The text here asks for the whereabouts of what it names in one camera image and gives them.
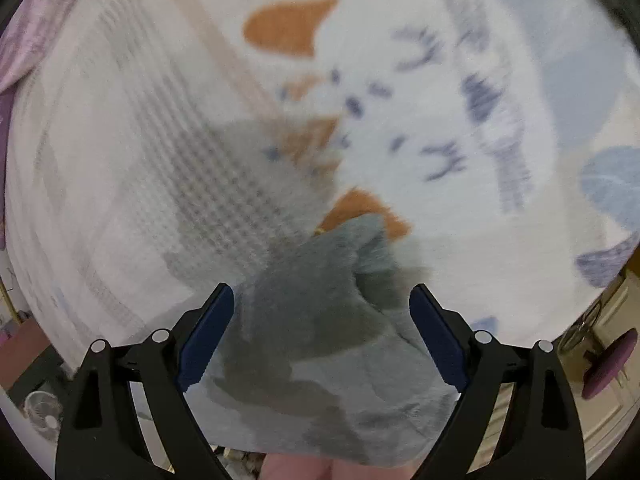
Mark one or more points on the person's right leg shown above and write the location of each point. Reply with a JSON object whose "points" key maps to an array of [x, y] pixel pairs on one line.
{"points": [[372, 472]]}

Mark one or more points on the pink floral blanket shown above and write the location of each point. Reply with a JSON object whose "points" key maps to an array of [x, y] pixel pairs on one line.
{"points": [[30, 35]]}

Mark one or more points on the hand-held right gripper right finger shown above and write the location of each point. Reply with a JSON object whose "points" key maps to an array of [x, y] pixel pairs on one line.
{"points": [[435, 330]]}

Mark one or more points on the cream cabinet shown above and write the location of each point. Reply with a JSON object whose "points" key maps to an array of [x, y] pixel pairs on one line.
{"points": [[617, 425]]}

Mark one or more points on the purple round stool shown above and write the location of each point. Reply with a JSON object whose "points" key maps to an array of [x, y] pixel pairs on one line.
{"points": [[612, 360]]}

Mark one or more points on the dark low table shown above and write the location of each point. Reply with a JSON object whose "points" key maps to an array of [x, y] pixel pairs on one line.
{"points": [[35, 350]]}

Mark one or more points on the white and blue printed cloth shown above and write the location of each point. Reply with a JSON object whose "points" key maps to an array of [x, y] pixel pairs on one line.
{"points": [[425, 50]]}

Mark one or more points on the white floor fan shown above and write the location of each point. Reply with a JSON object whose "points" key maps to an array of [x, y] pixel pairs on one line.
{"points": [[42, 415]]}

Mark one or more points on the white checked floral bed sheet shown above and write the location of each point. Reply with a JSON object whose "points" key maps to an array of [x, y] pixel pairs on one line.
{"points": [[100, 185]]}

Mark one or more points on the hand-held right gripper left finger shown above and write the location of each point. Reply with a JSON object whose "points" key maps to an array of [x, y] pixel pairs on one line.
{"points": [[210, 325]]}

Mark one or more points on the grey zip hoodie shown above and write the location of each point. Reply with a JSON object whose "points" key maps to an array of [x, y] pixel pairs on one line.
{"points": [[325, 360]]}

